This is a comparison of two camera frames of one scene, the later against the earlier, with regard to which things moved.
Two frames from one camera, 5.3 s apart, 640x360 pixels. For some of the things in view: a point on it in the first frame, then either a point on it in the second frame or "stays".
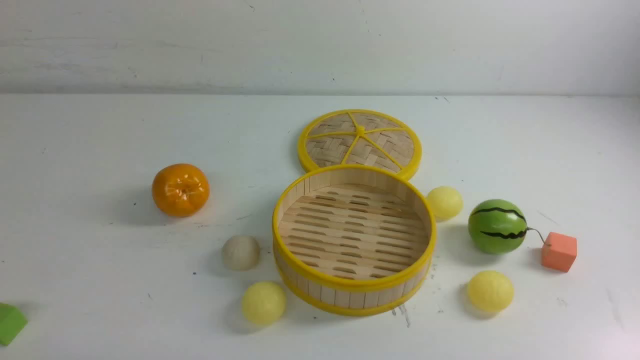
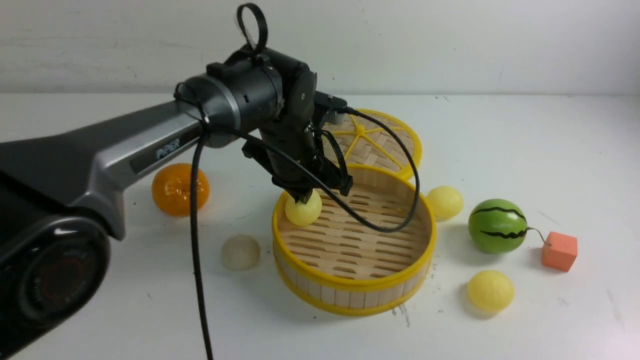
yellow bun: (490, 291) stays
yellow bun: (263, 302) to (301, 214)
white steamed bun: (241, 252) stays
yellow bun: (446, 202) stays
